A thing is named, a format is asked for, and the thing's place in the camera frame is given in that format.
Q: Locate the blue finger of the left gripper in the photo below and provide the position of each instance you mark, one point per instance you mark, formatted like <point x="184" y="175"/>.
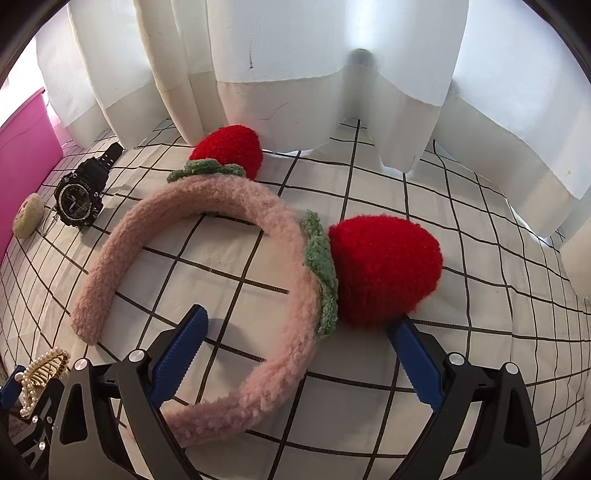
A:
<point x="12" y="388"/>

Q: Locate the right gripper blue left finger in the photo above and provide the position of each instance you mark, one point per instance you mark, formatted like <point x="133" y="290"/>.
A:
<point x="172" y="352"/>

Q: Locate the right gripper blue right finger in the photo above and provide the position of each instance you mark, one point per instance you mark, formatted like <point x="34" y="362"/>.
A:
<point x="422" y="358"/>

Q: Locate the pearl hair claw clip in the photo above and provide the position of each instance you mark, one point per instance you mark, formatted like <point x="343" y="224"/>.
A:
<point x="36" y="376"/>

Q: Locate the pink strawberry fuzzy headband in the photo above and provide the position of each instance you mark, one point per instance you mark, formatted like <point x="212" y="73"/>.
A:
<point x="255" y="247"/>

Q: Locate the black and white grid sheet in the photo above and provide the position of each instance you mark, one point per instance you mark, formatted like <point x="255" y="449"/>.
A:
<point x="503" y="306"/>

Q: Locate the beige sloth face plush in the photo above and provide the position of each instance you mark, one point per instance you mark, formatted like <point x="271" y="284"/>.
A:
<point x="28" y="217"/>

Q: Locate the black digital wristwatch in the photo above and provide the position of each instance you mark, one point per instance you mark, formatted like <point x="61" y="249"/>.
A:
<point x="78" y="194"/>

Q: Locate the pink plastic bin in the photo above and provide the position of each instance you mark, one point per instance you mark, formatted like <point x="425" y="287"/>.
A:
<point x="29" y="151"/>

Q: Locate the white curtain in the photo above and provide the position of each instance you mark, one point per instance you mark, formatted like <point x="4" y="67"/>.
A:
<point x="490" y="81"/>

